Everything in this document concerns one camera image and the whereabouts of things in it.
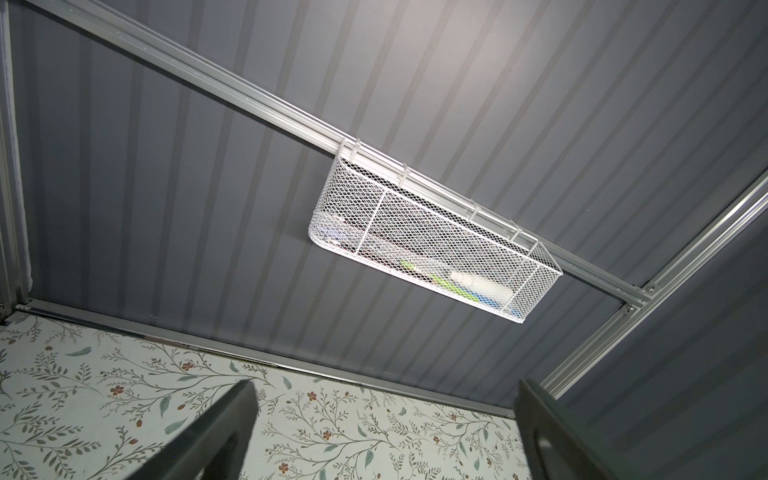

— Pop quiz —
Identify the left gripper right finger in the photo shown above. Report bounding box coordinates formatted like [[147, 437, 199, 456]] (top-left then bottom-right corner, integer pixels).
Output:
[[514, 379, 618, 479]]

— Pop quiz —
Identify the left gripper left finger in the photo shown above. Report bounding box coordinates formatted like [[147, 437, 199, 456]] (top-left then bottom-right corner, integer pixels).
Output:
[[129, 380, 259, 479]]

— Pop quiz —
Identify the white bottle in basket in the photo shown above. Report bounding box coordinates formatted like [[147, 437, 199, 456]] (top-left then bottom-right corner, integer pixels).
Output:
[[450, 271, 514, 304]]

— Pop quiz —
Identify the white wire mesh basket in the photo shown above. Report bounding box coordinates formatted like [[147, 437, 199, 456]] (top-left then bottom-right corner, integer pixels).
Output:
[[308, 142, 563, 323]]

